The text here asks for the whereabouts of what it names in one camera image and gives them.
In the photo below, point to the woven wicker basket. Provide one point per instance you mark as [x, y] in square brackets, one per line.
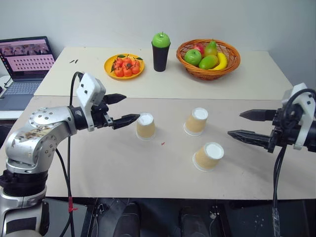
[209, 74]

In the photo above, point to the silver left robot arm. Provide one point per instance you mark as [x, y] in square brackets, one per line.
[37, 138]

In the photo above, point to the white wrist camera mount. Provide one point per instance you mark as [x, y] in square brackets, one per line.
[300, 90]
[89, 89]

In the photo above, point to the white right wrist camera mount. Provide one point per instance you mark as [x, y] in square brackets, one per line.
[300, 90]

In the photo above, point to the tall black cup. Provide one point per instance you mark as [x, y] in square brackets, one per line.
[160, 59]

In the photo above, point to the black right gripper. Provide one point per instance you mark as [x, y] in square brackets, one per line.
[284, 133]

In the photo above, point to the yellow banana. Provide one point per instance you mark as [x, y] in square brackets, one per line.
[222, 61]

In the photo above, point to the yellow plastic plate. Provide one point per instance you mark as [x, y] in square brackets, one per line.
[109, 71]

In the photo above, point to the green mango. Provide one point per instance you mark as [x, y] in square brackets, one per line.
[208, 62]

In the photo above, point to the green red pear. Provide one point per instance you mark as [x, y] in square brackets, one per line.
[210, 49]

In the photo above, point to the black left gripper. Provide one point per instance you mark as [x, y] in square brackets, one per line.
[101, 116]

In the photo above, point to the green apple with stem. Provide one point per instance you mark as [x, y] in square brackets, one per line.
[161, 39]

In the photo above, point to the tan paper cup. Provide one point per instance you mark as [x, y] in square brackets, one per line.
[145, 129]
[195, 124]
[207, 159]

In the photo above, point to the grey open laptop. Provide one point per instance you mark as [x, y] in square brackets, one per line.
[24, 66]

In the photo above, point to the red apple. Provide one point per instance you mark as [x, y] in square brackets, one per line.
[199, 48]

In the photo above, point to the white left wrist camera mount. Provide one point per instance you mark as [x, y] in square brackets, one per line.
[89, 89]

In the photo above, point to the small orange tangerine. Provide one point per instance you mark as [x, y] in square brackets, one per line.
[119, 62]
[127, 60]
[135, 69]
[136, 63]
[119, 71]
[127, 72]
[128, 66]

